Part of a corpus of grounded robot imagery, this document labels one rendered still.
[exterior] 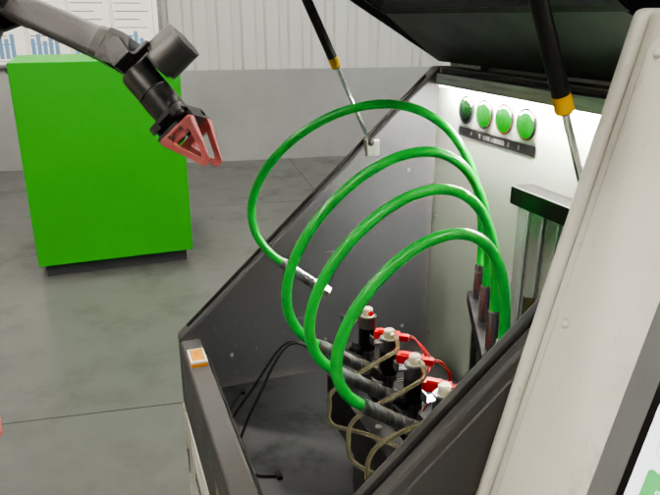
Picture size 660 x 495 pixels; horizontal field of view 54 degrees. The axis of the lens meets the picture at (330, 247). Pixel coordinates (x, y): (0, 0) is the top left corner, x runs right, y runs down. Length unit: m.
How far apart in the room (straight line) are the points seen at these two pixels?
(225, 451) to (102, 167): 3.36
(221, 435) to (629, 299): 0.64
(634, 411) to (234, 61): 7.00
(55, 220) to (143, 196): 0.54
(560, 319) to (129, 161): 3.73
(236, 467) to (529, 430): 0.44
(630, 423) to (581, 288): 0.13
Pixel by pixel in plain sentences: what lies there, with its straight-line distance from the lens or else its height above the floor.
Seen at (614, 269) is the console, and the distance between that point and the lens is 0.63.
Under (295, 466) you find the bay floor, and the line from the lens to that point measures 1.15.
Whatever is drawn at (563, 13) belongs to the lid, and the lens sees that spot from 0.84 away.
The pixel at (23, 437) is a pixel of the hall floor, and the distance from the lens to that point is 2.89.
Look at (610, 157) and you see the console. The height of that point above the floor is 1.42.
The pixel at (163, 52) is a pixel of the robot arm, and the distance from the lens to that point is 1.12.
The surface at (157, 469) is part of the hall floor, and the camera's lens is 2.56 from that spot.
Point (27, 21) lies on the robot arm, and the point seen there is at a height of 1.53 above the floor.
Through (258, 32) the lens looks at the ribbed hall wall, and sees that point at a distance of 7.45.
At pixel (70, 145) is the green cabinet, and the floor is 0.82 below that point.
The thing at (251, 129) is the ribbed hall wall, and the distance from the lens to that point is 7.48.
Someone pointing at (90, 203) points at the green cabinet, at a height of 0.45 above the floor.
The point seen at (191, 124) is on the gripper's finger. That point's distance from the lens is 1.07.
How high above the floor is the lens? 1.54
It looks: 20 degrees down
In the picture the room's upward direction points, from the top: straight up
